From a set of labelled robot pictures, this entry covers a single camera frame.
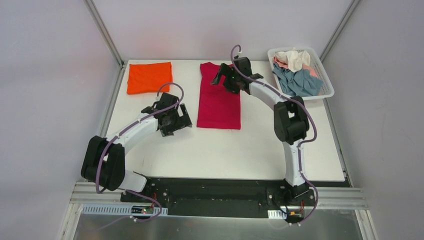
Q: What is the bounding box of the aluminium frame rail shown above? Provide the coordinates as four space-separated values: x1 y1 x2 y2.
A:
319 0 362 63
83 0 124 137

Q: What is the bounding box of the grey blue t shirt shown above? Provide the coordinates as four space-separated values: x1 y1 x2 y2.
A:
272 63 324 98

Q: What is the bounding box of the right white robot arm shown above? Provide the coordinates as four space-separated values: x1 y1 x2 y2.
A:
211 57 310 205

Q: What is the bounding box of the light pink t shirt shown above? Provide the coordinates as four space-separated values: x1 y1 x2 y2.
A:
272 56 318 78

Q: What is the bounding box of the cream white t shirt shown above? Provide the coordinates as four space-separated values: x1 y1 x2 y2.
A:
273 49 311 73

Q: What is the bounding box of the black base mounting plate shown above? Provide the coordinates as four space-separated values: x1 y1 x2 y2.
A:
87 173 352 220

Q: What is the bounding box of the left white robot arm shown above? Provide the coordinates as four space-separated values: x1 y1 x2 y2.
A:
80 93 192 203

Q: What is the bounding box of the folded orange t shirt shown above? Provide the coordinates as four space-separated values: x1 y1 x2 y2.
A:
126 62 173 95

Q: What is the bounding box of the right aluminium frame rail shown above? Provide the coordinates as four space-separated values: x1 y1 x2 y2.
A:
319 0 362 63

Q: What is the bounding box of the white plastic laundry basket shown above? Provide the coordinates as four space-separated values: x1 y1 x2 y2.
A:
267 47 335 101

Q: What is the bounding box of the left aluminium frame rail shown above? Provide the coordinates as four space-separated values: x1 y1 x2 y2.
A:
83 0 124 137

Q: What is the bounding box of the right white cable duct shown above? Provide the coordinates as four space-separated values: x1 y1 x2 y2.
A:
267 210 287 220

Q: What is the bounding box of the left white cable duct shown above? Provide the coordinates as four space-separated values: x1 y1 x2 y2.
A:
81 204 168 217

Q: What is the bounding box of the white cable duct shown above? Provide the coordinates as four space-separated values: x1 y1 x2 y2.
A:
267 210 287 220
81 204 168 217

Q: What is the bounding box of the crimson red t shirt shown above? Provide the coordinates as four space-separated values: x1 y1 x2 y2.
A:
196 62 242 130

